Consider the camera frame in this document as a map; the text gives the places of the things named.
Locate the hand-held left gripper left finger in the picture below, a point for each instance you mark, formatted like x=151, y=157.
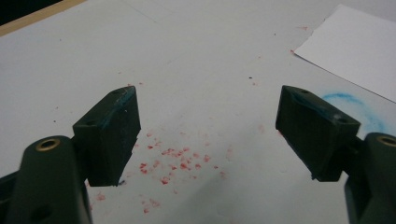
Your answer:
x=109, y=140

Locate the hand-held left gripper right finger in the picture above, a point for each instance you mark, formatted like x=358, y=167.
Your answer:
x=314, y=137

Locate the scatter of red crumbs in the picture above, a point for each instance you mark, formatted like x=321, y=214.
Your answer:
x=183, y=165

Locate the white paper sheet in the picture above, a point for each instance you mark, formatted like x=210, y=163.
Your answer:
x=358, y=46

